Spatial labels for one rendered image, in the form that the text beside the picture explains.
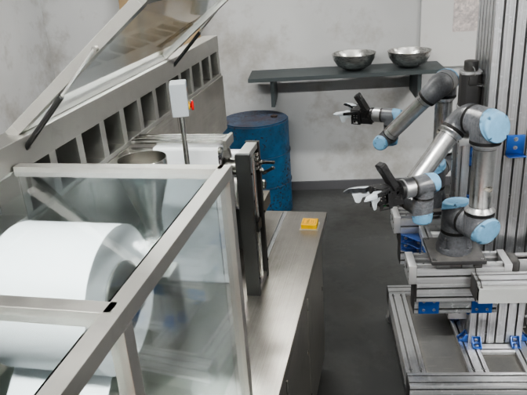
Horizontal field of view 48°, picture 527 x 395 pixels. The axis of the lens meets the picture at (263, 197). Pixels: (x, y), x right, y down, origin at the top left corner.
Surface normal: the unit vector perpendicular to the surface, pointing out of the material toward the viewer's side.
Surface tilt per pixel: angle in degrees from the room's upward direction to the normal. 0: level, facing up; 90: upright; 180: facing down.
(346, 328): 0
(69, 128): 90
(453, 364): 0
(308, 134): 90
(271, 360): 0
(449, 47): 90
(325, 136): 90
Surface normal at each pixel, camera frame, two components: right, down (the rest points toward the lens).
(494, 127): 0.36, 0.22
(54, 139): 0.98, 0.02
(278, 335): -0.07, -0.92
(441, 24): -0.07, 0.39
